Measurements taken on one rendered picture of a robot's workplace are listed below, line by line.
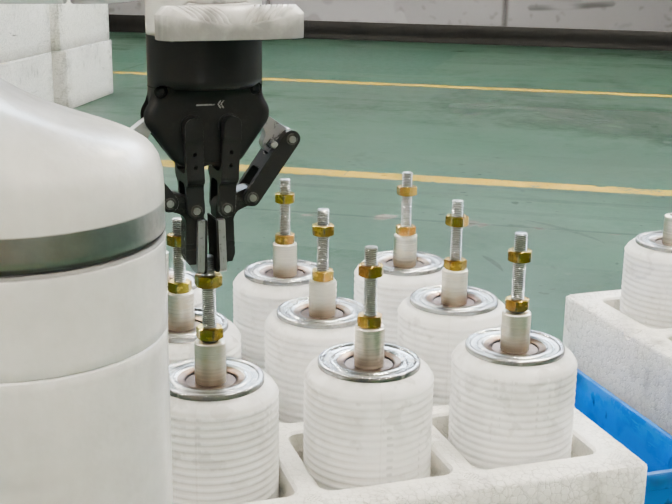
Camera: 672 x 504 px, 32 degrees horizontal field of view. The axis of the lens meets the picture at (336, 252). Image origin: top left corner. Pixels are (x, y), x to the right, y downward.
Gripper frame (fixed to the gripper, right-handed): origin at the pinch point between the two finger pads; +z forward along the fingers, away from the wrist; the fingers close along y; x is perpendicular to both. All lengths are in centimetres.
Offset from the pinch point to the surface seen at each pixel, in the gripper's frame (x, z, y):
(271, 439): 3.2, 13.7, -3.5
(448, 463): 4.4, 17.2, -16.8
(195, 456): 4.0, 13.7, 2.2
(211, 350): 1.0, 7.4, 0.1
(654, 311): -17, 16, -51
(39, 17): -281, 6, -26
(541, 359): 5.1, 9.7, -23.8
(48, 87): -283, 26, -27
